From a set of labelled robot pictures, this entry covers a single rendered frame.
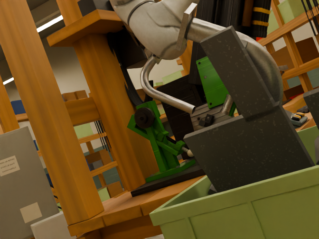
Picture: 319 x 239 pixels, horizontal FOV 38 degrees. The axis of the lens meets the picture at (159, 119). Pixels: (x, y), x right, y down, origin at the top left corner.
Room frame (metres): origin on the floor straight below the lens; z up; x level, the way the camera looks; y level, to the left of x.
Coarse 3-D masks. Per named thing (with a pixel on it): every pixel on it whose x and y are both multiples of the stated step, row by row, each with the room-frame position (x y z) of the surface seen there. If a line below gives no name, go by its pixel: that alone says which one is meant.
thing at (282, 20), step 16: (272, 0) 4.96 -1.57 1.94; (288, 0) 4.78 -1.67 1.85; (304, 0) 4.84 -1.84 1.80; (272, 16) 5.11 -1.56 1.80; (288, 16) 4.86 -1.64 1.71; (304, 16) 4.52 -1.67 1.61; (272, 32) 5.17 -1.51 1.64; (288, 32) 4.96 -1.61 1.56; (272, 48) 6.11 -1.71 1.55; (288, 48) 5.00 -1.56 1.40; (304, 48) 5.19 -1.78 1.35; (288, 64) 5.24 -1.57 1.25; (304, 64) 4.86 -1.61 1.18; (304, 80) 4.96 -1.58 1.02; (288, 96) 5.48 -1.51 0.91
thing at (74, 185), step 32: (0, 0) 1.44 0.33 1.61; (64, 0) 1.80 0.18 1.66; (160, 0) 2.72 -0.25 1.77; (0, 32) 1.46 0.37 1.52; (32, 32) 1.48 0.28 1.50; (32, 64) 1.43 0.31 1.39; (96, 64) 1.78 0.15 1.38; (32, 96) 1.45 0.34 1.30; (96, 96) 1.81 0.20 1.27; (32, 128) 1.47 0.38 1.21; (64, 128) 1.47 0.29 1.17; (128, 128) 1.80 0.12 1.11; (64, 160) 1.44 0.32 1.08; (128, 160) 1.79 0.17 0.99; (64, 192) 1.46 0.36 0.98; (96, 192) 1.50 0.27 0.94
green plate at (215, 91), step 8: (200, 64) 1.89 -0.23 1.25; (208, 64) 1.87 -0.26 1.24; (200, 72) 1.89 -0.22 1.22; (208, 72) 1.87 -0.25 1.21; (216, 72) 1.85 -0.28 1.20; (208, 80) 1.87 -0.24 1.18; (216, 80) 1.85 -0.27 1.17; (208, 88) 1.86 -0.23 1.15; (216, 88) 1.85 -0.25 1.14; (224, 88) 1.83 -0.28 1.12; (208, 96) 1.86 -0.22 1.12; (216, 96) 1.84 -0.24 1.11; (224, 96) 1.83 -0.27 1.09; (208, 104) 1.86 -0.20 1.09; (216, 104) 1.84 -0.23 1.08
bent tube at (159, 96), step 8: (152, 56) 1.65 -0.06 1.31; (152, 64) 1.65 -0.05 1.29; (144, 72) 1.64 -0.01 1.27; (144, 80) 1.63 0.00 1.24; (144, 88) 1.62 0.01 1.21; (152, 88) 1.62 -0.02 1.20; (152, 96) 1.61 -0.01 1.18; (160, 96) 1.59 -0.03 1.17; (168, 96) 1.59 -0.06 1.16; (176, 104) 1.58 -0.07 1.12; (184, 104) 1.57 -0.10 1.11; (192, 112) 1.58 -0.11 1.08
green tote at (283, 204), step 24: (312, 144) 0.89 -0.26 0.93; (312, 168) 0.50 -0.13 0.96; (192, 192) 0.70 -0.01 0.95; (240, 192) 0.54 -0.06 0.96; (264, 192) 0.53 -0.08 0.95; (288, 192) 0.52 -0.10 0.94; (312, 192) 0.51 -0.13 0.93; (168, 216) 0.59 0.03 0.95; (192, 216) 0.58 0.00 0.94; (216, 216) 0.57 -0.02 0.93; (240, 216) 0.55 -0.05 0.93; (264, 216) 0.54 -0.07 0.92; (288, 216) 0.52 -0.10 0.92; (312, 216) 0.51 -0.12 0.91
